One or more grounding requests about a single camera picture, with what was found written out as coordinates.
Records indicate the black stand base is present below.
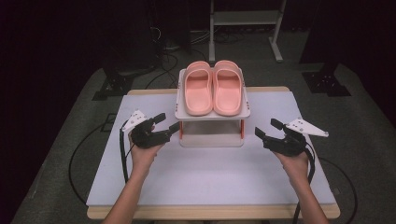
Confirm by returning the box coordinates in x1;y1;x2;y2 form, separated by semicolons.
301;63;352;98
92;74;135;102

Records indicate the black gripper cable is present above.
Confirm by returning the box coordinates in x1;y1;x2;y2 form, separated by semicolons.
68;122;135;205
291;142;359;224

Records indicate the person's left hand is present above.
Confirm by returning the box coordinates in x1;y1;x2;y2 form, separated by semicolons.
128;123;164;181

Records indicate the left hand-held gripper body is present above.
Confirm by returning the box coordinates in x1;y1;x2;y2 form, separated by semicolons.
121;109;173;149

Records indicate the white two-tier shoe rack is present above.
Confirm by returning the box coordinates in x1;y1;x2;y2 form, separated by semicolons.
174;66;251;148

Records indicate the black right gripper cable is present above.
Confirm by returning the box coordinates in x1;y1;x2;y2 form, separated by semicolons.
291;142;359;224

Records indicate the white metal stand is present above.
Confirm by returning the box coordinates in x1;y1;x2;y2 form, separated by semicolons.
208;0;288;63

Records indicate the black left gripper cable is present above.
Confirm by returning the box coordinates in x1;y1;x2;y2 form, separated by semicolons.
68;122;135;205

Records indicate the person's right hand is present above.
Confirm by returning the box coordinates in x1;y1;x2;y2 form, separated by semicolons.
274;150;311;189

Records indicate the pink rubber slipper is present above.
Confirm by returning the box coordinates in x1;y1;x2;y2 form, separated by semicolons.
183;60;215;118
212;59;244;118

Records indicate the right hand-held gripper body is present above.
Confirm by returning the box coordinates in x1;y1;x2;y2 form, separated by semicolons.
262;116;330;158

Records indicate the wooden table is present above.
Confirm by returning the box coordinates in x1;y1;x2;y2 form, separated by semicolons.
86;86;341;220

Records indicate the tangle of floor cables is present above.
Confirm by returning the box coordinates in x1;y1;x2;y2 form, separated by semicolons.
143;26;209;91

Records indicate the white table mat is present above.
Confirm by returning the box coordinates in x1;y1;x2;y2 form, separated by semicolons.
85;91;337;207

